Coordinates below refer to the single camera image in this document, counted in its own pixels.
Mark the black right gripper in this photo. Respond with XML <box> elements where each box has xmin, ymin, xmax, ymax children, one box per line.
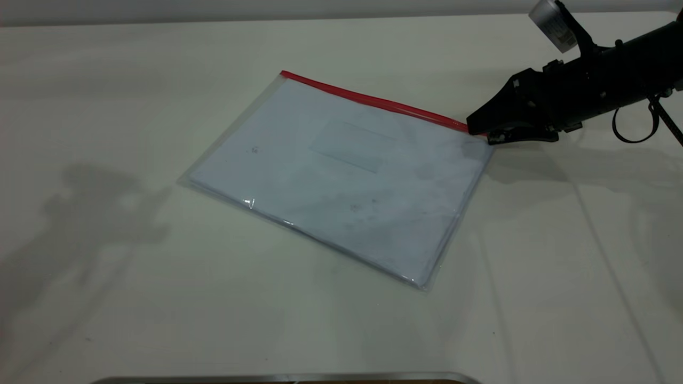
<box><xmin>467</xmin><ymin>53</ymin><xmax>605</xmax><ymax>146</ymax></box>

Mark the transparent zip bag red zipper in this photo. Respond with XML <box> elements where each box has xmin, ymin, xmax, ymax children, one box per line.
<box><xmin>179</xmin><ymin>70</ymin><xmax>494</xmax><ymax>293</ymax></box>

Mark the silver metal rim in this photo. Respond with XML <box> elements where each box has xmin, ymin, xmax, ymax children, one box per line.
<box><xmin>88</xmin><ymin>372</ymin><xmax>483</xmax><ymax>384</ymax></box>

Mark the black cable loop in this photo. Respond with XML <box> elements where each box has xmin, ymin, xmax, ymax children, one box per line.
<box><xmin>612</xmin><ymin>92</ymin><xmax>683</xmax><ymax>148</ymax></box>

